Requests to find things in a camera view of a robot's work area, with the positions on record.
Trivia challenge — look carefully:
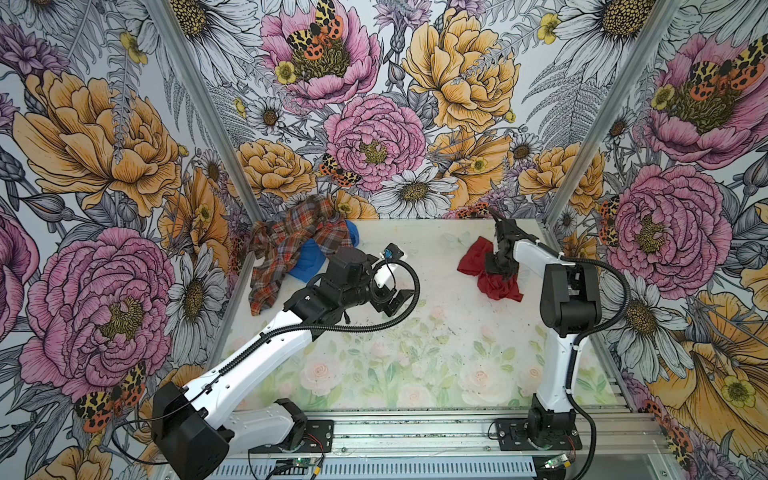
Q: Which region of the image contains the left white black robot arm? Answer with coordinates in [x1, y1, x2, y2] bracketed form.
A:
[150, 244, 420, 479]

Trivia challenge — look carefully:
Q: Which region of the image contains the left green circuit board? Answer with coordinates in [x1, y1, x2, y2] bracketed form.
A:
[272, 458, 322, 475]

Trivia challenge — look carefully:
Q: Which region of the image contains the red cloth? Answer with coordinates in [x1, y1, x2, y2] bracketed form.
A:
[457, 237, 523, 302]

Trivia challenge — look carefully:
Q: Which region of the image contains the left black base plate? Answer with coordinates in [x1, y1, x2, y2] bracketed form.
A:
[249, 419, 335, 454]

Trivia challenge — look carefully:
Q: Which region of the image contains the aluminium corner post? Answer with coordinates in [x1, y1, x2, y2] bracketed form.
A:
[147, 1, 266, 222]
[542, 0, 681, 227]

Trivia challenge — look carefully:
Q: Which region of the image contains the aluminium front rail frame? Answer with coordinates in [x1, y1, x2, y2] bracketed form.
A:
[157, 410, 667, 462]

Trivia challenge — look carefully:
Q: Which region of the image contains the right aluminium corner post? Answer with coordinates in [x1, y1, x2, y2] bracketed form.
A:
[542, 0, 681, 227]

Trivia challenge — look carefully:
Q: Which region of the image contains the plaid flannel cloth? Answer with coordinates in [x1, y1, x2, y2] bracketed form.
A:
[248, 196, 353, 316]

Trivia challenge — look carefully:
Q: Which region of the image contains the white slotted cable duct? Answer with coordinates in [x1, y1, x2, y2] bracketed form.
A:
[210, 456, 536, 479]

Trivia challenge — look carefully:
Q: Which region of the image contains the right green circuit board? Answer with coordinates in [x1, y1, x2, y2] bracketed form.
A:
[542, 453, 571, 469]

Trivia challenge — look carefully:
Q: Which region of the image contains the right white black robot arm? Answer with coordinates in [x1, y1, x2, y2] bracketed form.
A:
[485, 210, 602, 450]

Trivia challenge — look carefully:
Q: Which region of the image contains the blue cloth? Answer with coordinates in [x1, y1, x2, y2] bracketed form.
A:
[288, 239, 326, 282]

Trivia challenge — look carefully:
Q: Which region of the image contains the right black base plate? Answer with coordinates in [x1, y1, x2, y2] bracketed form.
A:
[491, 418, 583, 452]

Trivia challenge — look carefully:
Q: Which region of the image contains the green circuit board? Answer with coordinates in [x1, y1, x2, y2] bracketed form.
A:
[542, 453, 571, 469]
[272, 458, 322, 475]

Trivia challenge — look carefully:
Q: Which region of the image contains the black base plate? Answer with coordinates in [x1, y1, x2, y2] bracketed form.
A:
[249, 419, 335, 454]
[491, 418, 583, 452]

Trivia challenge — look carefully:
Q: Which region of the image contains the left aluminium corner post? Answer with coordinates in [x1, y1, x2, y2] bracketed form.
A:
[147, 1, 266, 222]

